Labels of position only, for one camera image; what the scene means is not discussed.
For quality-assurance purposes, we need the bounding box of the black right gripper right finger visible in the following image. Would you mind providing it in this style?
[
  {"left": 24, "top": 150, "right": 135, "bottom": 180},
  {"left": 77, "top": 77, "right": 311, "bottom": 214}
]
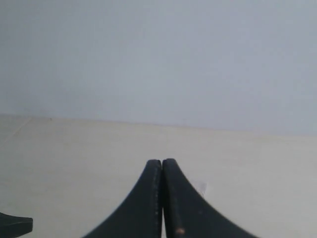
[{"left": 162, "top": 159, "right": 255, "bottom": 238}]

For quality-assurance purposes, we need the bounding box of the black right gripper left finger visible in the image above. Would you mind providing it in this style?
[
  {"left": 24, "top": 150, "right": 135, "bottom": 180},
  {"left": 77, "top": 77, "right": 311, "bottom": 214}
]
[{"left": 85, "top": 160, "right": 162, "bottom": 238}]

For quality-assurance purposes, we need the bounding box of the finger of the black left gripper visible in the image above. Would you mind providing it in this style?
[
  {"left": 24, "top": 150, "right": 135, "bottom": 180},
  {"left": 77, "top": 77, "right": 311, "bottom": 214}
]
[{"left": 0, "top": 213, "right": 33, "bottom": 237}]

